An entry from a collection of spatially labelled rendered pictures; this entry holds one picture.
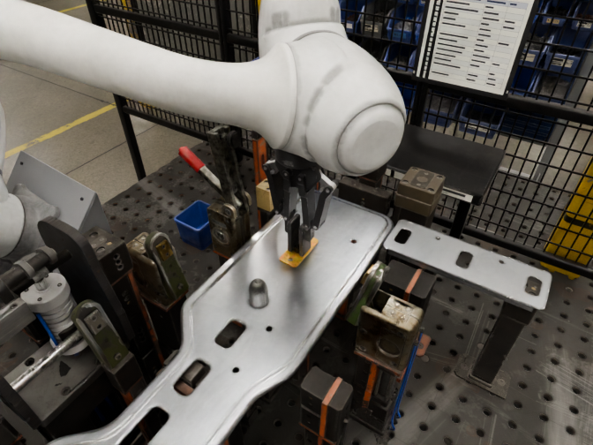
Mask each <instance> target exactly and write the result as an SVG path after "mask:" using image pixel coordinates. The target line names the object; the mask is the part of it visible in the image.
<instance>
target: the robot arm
mask: <svg viewBox="0 0 593 445"><path fill-rule="evenodd" d="M0 59H3V60H7V61H12V62H15V63H19V64H25V65H28V66H32V67H34V68H37V69H40V70H44V71H46V72H51V73H54V74H56V75H59V76H62V77H65V78H67V79H72V80H75V81H78V82H81V83H84V84H87V85H89V86H92V87H97V88H100V89H102V90H105V91H108V92H111V93H113V94H118V95H121V96H124V97H127V98H130V99H133V100H135V101H138V102H143V103H145V104H148V105H151V106H154V107H157V108H160V109H165V110H168V111H171V112H174V113H177V114H181V115H184V116H187V117H194V118H198V119H202V120H206V121H211V122H216V123H221V124H230V125H234V126H240V127H243V128H247V129H251V130H253V131H255V132H257V133H259V134H260V135H261V136H262V137H263V138H264V139H265V140H266V142H267V143H268V144H269V146H270V147H271V148H273V149H274V152H275V158H276V159H274V158H271V159H270V160H269V161H268V162H266V163H265V164H264V165H263V166H262V168H263V170H264V171H265V173H266V176H267V180H268V184H269V189H270V193H271V197H272V202H273V206H274V212H275V213H276V214H277V215H282V216H283V219H284V225H285V231H286V232H287V233H288V251H290V252H292V251H293V246H294V245H295V244H296V243H297V242H299V255H300V256H301V257H304V255H305V254H306V253H307V252H308V251H309V250H310V248H311V240H312V239H313V238H314V231H315V230H318V229H319V228H320V227H321V226H322V225H323V223H324V222H325V221H326V218H327V212H328V209H329V205H330V201H331V198H332V194H333V191H334V189H335V188H336V187H337V186H338V184H339V183H338V181H337V180H333V181H331V180H330V179H329V178H327V177H326V176H325V170H324V169H326V170H330V171H332V172H334V173H337V174H341V175H345V176H354V177H356V176H362V175H366V174H369V173H371V172H373V171H374V170H377V169H378V168H380V167H381V166H383V165H384V164H385V163H386V162H388V161H389V160H390V159H391V158H392V156H393V155H394V153H395V152H396V150H397V149H398V147H399V146H400V143H401V141H402V135H403V131H404V124H405V123H406V120H407V117H406V110H405V105H404V101H403V99H402V95H401V93H400V90H399V88H398V87H397V86H396V84H395V82H394V80H393V79H392V77H391V76H390V74H389V73H388V72H387V71H386V69H385V68H384V67H383V66H382V65H381V64H380V63H379V62H378V61H377V60H376V59H375V58H374V57H373V56H372V55H370V54H369V53H368V52H367V51H365V50H364V49H362V48H361V47H359V46H358V45H357V44H355V43H354V42H352V41H349V40H348V38H347V35H346V32H345V29H344V26H343V25H342V24H341V9H340V5H339V2H338V0H261V4H260V9H259V59H258V60H255V61H252V62H247V63H224V62H215V61H209V60H203V59H198V58H195V57H188V56H185V55H181V54H178V53H175V52H172V51H169V50H166V49H162V48H159V47H156V46H154V45H151V44H148V43H145V42H143V41H139V40H136V39H133V38H131V37H129V36H126V35H123V34H119V33H116V32H113V31H111V30H108V29H106V28H103V27H100V26H97V25H94V24H91V23H88V22H85V21H83V20H80V19H76V18H74V17H71V16H68V15H65V14H62V13H61V12H58V11H53V10H51V9H48V8H45V7H42V6H39V5H36V4H31V3H28V2H25V1H21V0H0ZM5 143H6V130H5V116H4V109H3V107H2V105H1V102H0V275H2V274H4V273H5V272H7V271H8V270H10V268H11V267H12V265H13V264H14V263H15V262H17V261H19V260H21V259H22V258H23V257H25V256H27V255H30V254H32V253H36V251H35V250H36V249H37V248H39V247H40V246H44V245H45V243H44V241H43V240H42V237H41V234H40V232H39V231H38V226H37V224H38V222H39V221H40V220H42V219H43V218H45V217H47V216H49V215H51V216H54V217H55V218H56V219H57V218H58V217H59V216H60V208H59V207H57V206H52V205H50V204H49V203H47V202H46V201H44V200H42V199H41V198H39V197H38V196H36V195H34V194H33V193H31V192H30V191H29V190H28V189H27V188H26V186H25V185H22V184H16V185H15V186H14V188H13V191H12V194H9V193H8V191H7V188H6V185H5V183H4V180H3V168H4V157H5ZM282 178H283V181H282ZM318 181H319V182H320V189H319V191H320V192H321V194H320V196H319V200H318V204H317V208H315V188H316V184H317V183H318ZM297 189H298V192H299V196H300V197H301V203H302V214H303V223H302V224H301V225H300V214H296V212H297V211H298V210H297ZM280 203H281V204H280ZM296 210H297V211H296Z"/></svg>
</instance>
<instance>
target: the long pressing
mask: <svg viewBox="0 0 593 445"><path fill-rule="evenodd" d="M393 228H394V223H393V221H392V220H391V219H390V218H389V217H388V216H386V215H383V214H381V213H379V212H376V211H374V210H371V209H369V208H367V207H362V206H359V205H357V204H355V203H352V202H349V201H347V200H343V199H341V198H338V197H335V196H333V195H332V198H331V201H330V205H329V209H328V212H327V218H326V221H325V222H324V223H323V225H322V226H321V227H320V228H319V229H318V230H315V231H314V238H316V239H317V240H318V241H319V242H318V243H317V244H316V246H315V247H314V248H313V249H312V250H311V251H310V253H309V254H308V255H307V256H306V257H305V258H304V260H303V261H302V262H301V263H300V264H299V265H298V266H297V267H296V268H293V267H291V266H289V265H287V264H285V263H283V262H281V261H280V257H281V256H282V255H283V254H284V253H285V252H286V251H287V249H288V233H287V232H286V231H285V225H284V219H283V216H282V215H277V214H275V215H274V216H273V217H272V218H271V219H270V220H269V221H268V222H267V223H266V224H265V225H264V226H263V227H262V228H261V229H260V230H258V231H257V232H256V233H255V234H254V235H253V236H252V237H251V238H250V239H249V240H248V241H247V242H246V243H245V244H244V245H243V246H242V247H241V248H240V249H239V250H237V251H236V252H235V253H234V254H233V255H232V256H231V257H230V258H229V259H228V260H227V261H226V262H225V263H224V264H223V265H222V266H221V267H220V268H218V269H217V270H216V271H215V272H214V273H213V274H212V275H211V276H210V277H209V278H208V279H207V280H206V281H205V282H204V283H203V284H202V285H201V286H200V287H198V288H197V289H196V290H195V291H194V292H193V293H192V294H191V295H190V296H189V297H188V298H187V299H186V300H185V301H184V303H183V305H182V307H181V311H180V325H181V345H180V349H179V351H178V353H177V354H176V355H175V357H174V358H173V359H172V360H171V361H170V362H169V363H168V364H167V365H166V366H165V367H164V368H163V369H162V370H161V371H160V372H159V374H158V375H157V376H156V377H155V378H154V379H153V380H152V381H151V382H150V383H149V384H148V385H147V386H146V387H145V388H144V389H143V390H142V391H141V393H140V394H139V395H138V396H137V397H136V398H135V399H134V400H133V401H132V402H131V403H130V404H129V405H128V406H127V407H126V408H125V409H124V411H123V412H122V413H121V414H120V415H119V416H118V417H117V418H116V419H114V420H113V421H112V422H110V423H109V424H107V425H106V426H103V427H100V428H97V429H94V430H89V431H85V432H81V433H76V434H69V435H65V436H62V437H59V438H56V439H54V440H53V441H51V442H49V443H48V444H46V445H120V444H121V443H122V442H123V441H124V439H125V438H126V437H127V436H128V435H129V434H130V433H131V431H132V430H133V429H134V428H135V427H136V426H137V425H138V424H139V422H140V421H141V420H142V419H143V418H144V417H145V416H146V415H147V414H148V412H150V411H151V410H152V409H153V408H160V409H162V410H163V411H165V412H166V413H167V414H168V415H169V418H168V420H167V422H166V423H165V424H164V425H163V426H162V428H161V429H160V430H159V431H158V432H157V434H156V435H155V436H154V437H153V438H152V440H151V441H150V442H149V443H148V444H147V445H223V444H224V442H225V441H226V440H227V439H228V438H229V436H230V435H231V433H232V432H233V430H234V429H235V428H236V426H237V425H238V423H239V422H240V421H241V419H242V418H243V416H244V415H245V413H246V412H247V411H248V410H249V409H250V407H251V406H252V405H253V404H254V403H255V402H256V401H257V400H258V399H259V398H260V397H262V396H263V395H265V394H266V393H268V392H269V391H271V390H272V389H274V388H276V387H278V386H279V385H281V384H283V382H285V381H287V380H288V379H290V378H291V377H292V376H293V375H294V374H295V373H296V372H297V370H298V369H299V368H300V366H301V365H302V364H303V362H304V361H305V359H306V358H307V356H308V355H309V354H310V352H311V351H312V349H313V347H314V346H315V344H316V343H317V341H318V340H319V339H320V338H321V336H322V335H323V333H324V332H325V330H326V329H327V327H328V326H329V324H330V323H331V321H332V320H333V318H334V316H335V315H336V314H337V313H338V312H339V310H340V309H341V307H342V305H343V304H344V302H345V301H346V299H347V298H348V297H349V295H350V293H351V292H352V291H353V290H354V288H355V287H356V285H357V284H358V282H359V281H360V279H361V278H362V276H363V275H364V273H365V272H366V270H367V269H368V267H369V266H370V265H371V264H372V262H373V260H374V259H375V258H376V256H377V255H378V253H379V251H380V250H381V248H382V247H383V243H384V241H385V240H386V238H387V237H388V235H389V234H390V232H391V231H392V229H393ZM351 240H356V243H352V242H351ZM255 278H260V279H262V280H264V281H265V282H266V285H267V288H268V298H269V301H268V303H267V305H266V306H264V307H261V308H256V307H253V306H252V305H251V304H250V297H249V285H250V283H251V281H252V280H253V279H255ZM232 321H237V322H239V323H241V324H243V325H244V326H245V331H244V332H243V333H242V334H241V335H240V336H239V337H238V338H237V340H236V341H235V342H234V343H233V344H232V345H231V346H230V347H229V348H223V347H221V346H220V345H219V344H217V343H216V342H215V338H216V337H217V336H218V335H219V334H220V333H221V332H222V331H223V330H224V329H225V328H226V327H227V326H228V325H229V324H230V323H231V322H232ZM267 327H271V328H272V330H271V331H267V330H266V328H267ZM198 360H200V361H202V362H204V363H205V364H207V365H209V366H210V371H209V373H208V374H207V375H206V376H205V378H204V379H203V380H202V381H201V382H200V383H199V385H198V386H197V387H196V388H195V389H194V390H193V391H192V392H191V393H190V394H189V395H188V396H183V395H181V394H179V393H178V392H177V391H175V390H174V385H175V383H176V382H177V381H178V380H179V379H180V377H181V376H182V375H183V374H184V373H185V372H186V371H187V370H188V369H189V367H190V366H191V365H192V364H193V363H194V362H195V361H198ZM235 367H237V368H238V369H239V371H238V373H233V372H232V370H233V368H235Z"/></svg>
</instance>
